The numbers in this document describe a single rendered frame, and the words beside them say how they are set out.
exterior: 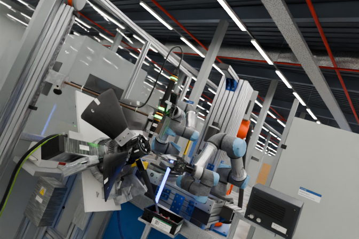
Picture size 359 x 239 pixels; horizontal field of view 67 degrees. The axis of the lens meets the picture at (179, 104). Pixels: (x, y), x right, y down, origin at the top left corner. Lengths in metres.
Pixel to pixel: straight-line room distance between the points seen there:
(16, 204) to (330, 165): 2.70
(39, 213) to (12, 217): 0.51
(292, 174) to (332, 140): 0.53
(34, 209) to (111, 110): 0.69
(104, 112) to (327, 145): 2.33
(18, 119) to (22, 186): 0.55
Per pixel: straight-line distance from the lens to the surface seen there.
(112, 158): 1.26
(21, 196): 2.15
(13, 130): 1.75
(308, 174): 3.09
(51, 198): 1.67
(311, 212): 3.09
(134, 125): 1.60
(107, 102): 1.42
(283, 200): 1.60
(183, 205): 2.30
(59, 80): 1.67
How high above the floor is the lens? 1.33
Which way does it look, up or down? 6 degrees up
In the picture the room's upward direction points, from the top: 22 degrees clockwise
